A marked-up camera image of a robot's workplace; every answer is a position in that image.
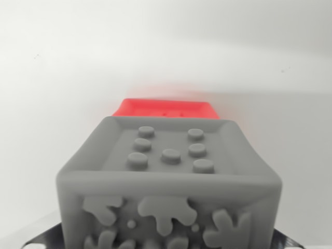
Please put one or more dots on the grey embossed cube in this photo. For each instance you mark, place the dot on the grey embossed cube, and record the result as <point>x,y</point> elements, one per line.
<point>168,179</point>

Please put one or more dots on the red cube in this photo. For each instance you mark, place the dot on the red cube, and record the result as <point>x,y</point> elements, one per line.
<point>166,109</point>

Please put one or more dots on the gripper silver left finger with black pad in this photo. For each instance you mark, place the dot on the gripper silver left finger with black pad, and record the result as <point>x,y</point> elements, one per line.
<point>45,237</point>

